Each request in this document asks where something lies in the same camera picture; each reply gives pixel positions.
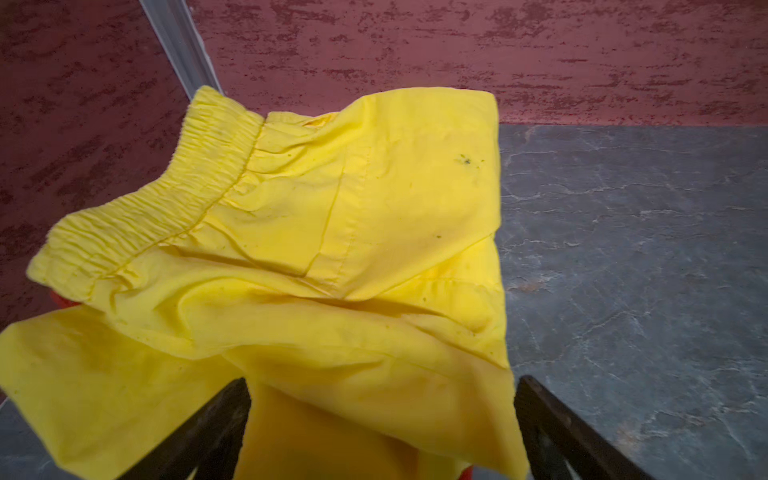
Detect red shorts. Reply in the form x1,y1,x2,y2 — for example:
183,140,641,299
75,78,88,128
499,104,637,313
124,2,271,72
50,290,79,309

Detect left aluminium corner post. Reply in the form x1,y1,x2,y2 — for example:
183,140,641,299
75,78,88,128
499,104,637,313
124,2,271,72
140,0,223,99

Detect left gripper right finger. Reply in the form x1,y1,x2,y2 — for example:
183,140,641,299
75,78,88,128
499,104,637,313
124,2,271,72
514,375,653,480

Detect yellow shorts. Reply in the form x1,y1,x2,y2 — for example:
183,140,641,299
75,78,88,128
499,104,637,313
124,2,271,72
1,87,529,479

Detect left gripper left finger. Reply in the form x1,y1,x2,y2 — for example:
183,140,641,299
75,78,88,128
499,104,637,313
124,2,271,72
120,379,251,480

